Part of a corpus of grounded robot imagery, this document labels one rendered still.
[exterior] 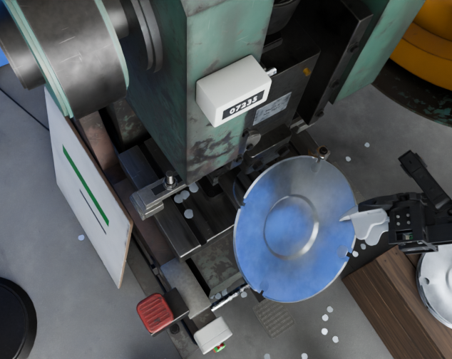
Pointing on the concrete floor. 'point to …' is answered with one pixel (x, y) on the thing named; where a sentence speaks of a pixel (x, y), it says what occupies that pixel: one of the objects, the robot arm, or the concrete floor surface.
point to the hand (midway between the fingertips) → (347, 215)
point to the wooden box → (401, 308)
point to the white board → (89, 193)
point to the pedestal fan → (8, 320)
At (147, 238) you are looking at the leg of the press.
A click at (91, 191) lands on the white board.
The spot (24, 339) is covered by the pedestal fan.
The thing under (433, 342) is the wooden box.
